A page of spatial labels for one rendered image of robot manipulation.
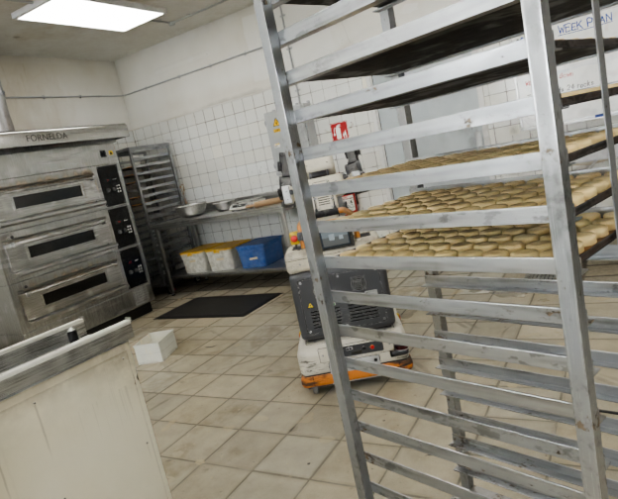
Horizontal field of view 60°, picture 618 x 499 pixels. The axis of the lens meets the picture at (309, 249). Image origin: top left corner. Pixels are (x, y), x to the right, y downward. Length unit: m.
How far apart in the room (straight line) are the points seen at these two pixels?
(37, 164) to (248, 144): 2.31
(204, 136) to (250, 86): 0.91
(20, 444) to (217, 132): 5.34
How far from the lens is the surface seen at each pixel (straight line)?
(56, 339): 2.13
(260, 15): 1.34
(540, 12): 0.93
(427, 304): 1.17
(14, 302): 5.22
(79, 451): 1.88
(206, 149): 6.84
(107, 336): 1.89
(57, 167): 5.60
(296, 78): 1.29
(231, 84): 6.54
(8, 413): 1.75
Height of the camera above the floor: 1.32
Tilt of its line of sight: 10 degrees down
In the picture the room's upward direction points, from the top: 12 degrees counter-clockwise
